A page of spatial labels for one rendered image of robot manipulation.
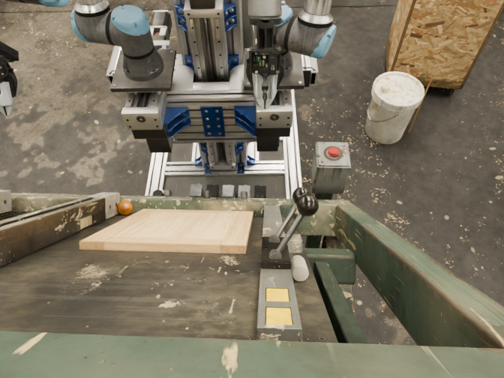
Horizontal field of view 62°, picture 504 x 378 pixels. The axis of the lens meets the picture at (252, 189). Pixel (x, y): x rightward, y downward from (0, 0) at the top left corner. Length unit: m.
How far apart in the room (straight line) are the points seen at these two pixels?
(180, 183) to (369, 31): 2.12
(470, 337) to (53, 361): 0.43
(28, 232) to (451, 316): 0.80
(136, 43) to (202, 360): 1.38
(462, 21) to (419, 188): 1.01
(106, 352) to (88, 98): 3.02
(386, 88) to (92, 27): 1.67
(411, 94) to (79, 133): 2.13
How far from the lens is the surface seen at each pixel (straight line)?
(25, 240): 0.99
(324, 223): 1.43
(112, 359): 0.30
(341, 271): 1.12
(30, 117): 3.32
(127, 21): 1.56
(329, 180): 1.55
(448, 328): 0.61
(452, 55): 3.06
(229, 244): 0.94
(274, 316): 0.51
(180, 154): 2.47
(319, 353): 0.31
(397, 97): 2.65
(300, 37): 1.48
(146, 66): 1.64
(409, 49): 2.98
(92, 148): 2.94
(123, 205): 1.44
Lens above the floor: 2.10
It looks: 56 degrees down
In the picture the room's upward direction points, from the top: 2 degrees counter-clockwise
